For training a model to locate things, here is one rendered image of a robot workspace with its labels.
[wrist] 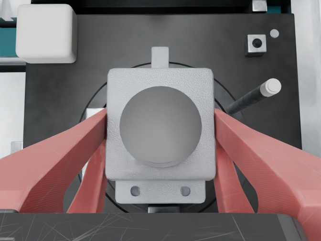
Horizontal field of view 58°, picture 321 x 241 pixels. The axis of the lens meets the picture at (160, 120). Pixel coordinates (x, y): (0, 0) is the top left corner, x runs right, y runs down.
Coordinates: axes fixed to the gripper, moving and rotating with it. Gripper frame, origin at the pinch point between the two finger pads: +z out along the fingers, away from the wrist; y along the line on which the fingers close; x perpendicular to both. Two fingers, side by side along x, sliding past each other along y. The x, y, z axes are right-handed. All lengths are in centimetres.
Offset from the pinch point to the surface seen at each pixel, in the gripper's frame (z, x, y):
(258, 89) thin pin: 4.0, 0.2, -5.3
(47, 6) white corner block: 15.0, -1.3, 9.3
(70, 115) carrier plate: 10.8, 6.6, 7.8
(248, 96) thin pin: 5.2, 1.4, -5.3
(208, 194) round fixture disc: 5.1, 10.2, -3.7
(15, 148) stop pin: 9.1, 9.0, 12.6
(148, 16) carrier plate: 16.6, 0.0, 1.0
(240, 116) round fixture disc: 9.1, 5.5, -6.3
